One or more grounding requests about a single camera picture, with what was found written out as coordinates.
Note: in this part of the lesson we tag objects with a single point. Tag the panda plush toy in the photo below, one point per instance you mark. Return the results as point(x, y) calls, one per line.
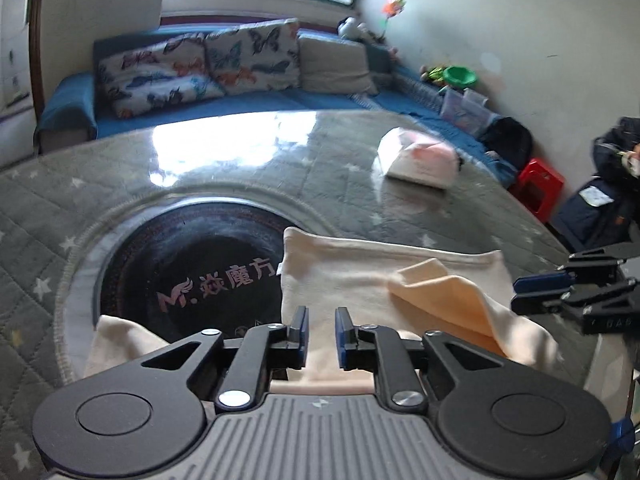
point(352, 29)

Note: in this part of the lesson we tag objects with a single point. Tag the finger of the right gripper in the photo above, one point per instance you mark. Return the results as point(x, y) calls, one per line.
point(600, 267)
point(555, 301)

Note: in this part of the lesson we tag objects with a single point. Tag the left butterfly cushion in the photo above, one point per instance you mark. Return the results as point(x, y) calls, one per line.
point(168, 74)

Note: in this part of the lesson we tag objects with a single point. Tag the blue sofa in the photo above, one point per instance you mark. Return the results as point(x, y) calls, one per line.
point(78, 111)

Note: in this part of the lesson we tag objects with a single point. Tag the colourful pinwheel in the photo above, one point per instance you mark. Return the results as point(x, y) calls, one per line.
point(390, 10)

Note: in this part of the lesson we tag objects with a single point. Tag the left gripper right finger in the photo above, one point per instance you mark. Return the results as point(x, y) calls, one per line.
point(380, 350)

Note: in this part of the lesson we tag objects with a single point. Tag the right butterfly cushion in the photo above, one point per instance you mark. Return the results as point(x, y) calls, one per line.
point(255, 57)

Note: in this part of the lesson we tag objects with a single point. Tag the dark blue jacket pile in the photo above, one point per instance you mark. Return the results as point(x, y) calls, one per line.
point(603, 211)

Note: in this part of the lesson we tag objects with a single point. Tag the butterfly cushion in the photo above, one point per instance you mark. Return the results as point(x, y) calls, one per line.
point(255, 57)
point(168, 74)

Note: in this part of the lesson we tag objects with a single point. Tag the red plastic stool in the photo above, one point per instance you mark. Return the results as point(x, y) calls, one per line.
point(538, 187)

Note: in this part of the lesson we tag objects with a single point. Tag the black induction cooktop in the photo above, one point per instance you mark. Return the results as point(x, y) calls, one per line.
point(200, 265)

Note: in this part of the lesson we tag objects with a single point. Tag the green plastic bowl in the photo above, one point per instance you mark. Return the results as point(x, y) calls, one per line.
point(459, 77)

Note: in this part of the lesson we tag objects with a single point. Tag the pink white tissue pack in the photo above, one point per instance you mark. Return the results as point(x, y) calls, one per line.
point(418, 157)

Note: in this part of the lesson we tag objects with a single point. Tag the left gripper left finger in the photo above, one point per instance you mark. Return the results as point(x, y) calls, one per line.
point(263, 349)

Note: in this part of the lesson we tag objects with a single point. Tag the beige cushion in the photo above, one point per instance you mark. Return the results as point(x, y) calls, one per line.
point(334, 66)

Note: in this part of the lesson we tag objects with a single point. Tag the black backpack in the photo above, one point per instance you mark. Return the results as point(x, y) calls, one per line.
point(510, 140)

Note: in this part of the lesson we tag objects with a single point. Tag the clear plastic storage box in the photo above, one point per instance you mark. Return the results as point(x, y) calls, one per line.
point(465, 114)

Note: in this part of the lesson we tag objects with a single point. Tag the cream sweater garment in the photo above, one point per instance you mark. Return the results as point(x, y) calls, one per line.
point(409, 289)

